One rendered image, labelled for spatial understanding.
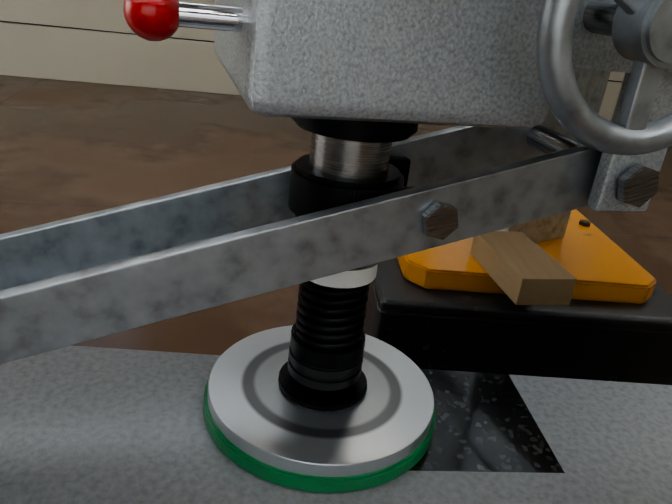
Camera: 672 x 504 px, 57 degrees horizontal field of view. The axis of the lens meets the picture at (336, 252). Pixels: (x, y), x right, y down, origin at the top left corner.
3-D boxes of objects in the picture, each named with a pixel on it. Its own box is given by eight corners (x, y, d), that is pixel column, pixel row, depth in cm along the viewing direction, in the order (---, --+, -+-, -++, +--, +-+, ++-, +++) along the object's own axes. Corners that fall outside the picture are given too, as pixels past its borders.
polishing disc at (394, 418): (448, 365, 66) (450, 355, 65) (406, 510, 47) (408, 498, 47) (264, 316, 71) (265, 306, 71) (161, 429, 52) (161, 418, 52)
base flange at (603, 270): (376, 197, 157) (378, 179, 155) (561, 213, 162) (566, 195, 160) (406, 288, 113) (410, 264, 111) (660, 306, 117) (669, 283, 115)
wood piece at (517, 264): (469, 253, 120) (474, 230, 118) (516, 254, 122) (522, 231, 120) (515, 305, 102) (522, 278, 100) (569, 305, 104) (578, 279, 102)
